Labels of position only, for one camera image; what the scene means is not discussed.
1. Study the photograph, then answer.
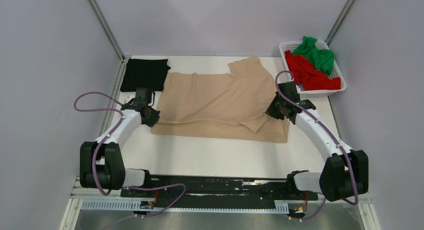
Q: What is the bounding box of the beige t shirt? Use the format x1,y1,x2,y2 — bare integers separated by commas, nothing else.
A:
151,56,290,143

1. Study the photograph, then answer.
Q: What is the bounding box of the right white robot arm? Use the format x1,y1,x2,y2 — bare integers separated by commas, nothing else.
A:
266,81,369,205

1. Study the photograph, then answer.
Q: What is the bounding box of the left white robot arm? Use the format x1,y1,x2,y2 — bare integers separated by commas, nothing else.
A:
79,88,160,197

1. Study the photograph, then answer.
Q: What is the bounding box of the folded black t shirt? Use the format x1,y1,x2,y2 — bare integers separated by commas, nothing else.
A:
120,59,171,92

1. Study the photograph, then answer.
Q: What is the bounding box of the lilac cloth in basket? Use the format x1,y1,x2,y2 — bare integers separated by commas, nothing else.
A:
297,84,305,91

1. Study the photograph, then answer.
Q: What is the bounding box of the red t shirt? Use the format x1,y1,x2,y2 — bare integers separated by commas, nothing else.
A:
284,50,342,91

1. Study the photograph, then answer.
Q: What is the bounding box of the green t shirt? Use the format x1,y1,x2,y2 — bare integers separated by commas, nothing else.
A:
292,36,335,76

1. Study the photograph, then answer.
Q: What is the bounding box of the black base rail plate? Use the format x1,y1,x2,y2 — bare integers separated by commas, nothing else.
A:
120,175,318,206

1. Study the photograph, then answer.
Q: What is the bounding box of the white slotted cable duct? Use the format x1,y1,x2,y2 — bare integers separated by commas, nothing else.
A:
80,199,290,214

